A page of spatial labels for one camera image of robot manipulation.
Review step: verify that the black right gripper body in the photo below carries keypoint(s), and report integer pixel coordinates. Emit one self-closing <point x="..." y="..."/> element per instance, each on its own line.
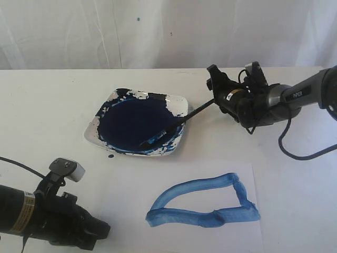
<point x="227" y="94"/>

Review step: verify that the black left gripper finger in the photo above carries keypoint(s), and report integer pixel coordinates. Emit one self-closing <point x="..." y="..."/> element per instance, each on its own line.
<point x="87" y="230"/>

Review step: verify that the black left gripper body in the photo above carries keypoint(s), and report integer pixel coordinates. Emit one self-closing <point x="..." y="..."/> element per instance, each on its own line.
<point x="60" y="221"/>

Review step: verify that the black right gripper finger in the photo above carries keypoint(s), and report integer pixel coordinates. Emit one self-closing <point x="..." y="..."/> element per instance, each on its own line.
<point x="216" y="75"/>
<point x="211" y="87"/>

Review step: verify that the black paintbrush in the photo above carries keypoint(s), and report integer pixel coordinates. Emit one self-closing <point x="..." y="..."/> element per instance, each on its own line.
<point x="154" y="139"/>

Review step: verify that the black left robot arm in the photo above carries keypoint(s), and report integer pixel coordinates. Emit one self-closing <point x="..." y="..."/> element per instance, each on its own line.
<point x="17" y="207"/>

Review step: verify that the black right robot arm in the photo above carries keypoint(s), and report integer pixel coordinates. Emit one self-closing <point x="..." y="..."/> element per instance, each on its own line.
<point x="255" y="103"/>

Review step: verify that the white paper sheet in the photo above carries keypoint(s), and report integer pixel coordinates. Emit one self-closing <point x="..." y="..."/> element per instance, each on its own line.
<point x="196" y="207"/>

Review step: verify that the white plate with blue paint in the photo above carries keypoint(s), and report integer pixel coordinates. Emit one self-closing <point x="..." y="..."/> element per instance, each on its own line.
<point x="129" y="117"/>

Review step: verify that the white backdrop curtain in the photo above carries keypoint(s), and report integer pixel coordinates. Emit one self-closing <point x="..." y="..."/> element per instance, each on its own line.
<point x="166" y="34"/>

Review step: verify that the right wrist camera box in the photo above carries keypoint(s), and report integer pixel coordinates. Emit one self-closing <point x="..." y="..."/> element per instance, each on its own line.
<point x="256" y="74"/>

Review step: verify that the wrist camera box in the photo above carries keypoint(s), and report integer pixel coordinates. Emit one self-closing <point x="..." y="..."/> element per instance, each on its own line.
<point x="67" y="168"/>
<point x="256" y="74"/>

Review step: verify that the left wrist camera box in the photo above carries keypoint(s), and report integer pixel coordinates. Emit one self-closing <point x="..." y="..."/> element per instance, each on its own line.
<point x="67" y="168"/>

